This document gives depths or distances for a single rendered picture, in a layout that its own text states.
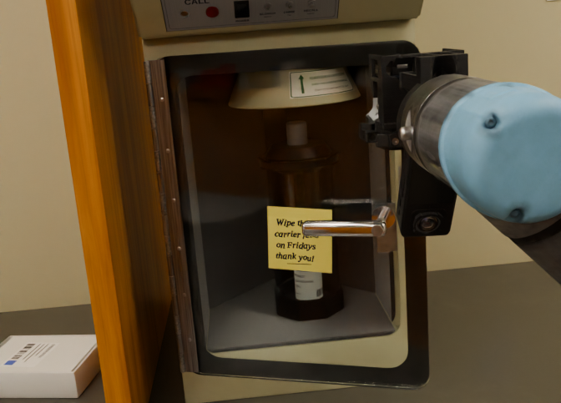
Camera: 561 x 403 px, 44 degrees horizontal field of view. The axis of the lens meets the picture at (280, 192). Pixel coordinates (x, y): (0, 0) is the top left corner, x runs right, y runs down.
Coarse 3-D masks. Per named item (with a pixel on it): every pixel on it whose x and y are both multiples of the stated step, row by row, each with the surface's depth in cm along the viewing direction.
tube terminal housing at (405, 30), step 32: (256, 32) 80; (288, 32) 80; (320, 32) 81; (352, 32) 81; (384, 32) 81; (192, 384) 90; (224, 384) 90; (256, 384) 90; (288, 384) 91; (320, 384) 91
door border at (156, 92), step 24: (168, 96) 79; (168, 120) 80; (168, 144) 81; (168, 168) 82; (168, 192) 82; (168, 216) 83; (168, 264) 84; (192, 312) 86; (192, 336) 86; (192, 360) 87
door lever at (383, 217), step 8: (384, 208) 75; (376, 216) 76; (384, 216) 74; (392, 216) 75; (304, 224) 73; (312, 224) 73; (320, 224) 73; (328, 224) 73; (336, 224) 72; (344, 224) 72; (352, 224) 72; (360, 224) 72; (368, 224) 71; (376, 224) 71; (384, 224) 71; (392, 224) 76; (304, 232) 74; (312, 232) 73; (320, 232) 73; (328, 232) 73; (336, 232) 73; (344, 232) 72; (352, 232) 72; (360, 232) 72; (368, 232) 72; (376, 232) 71; (384, 232) 71
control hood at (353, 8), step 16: (144, 0) 72; (352, 0) 75; (368, 0) 76; (384, 0) 76; (400, 0) 76; (416, 0) 76; (144, 16) 74; (160, 16) 74; (352, 16) 77; (368, 16) 78; (384, 16) 78; (400, 16) 78; (416, 16) 78; (144, 32) 76; (160, 32) 76; (176, 32) 77; (192, 32) 77; (208, 32) 77; (224, 32) 78
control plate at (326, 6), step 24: (168, 0) 72; (192, 0) 73; (216, 0) 73; (240, 0) 74; (264, 0) 74; (288, 0) 74; (336, 0) 75; (168, 24) 75; (192, 24) 76; (216, 24) 76; (240, 24) 76
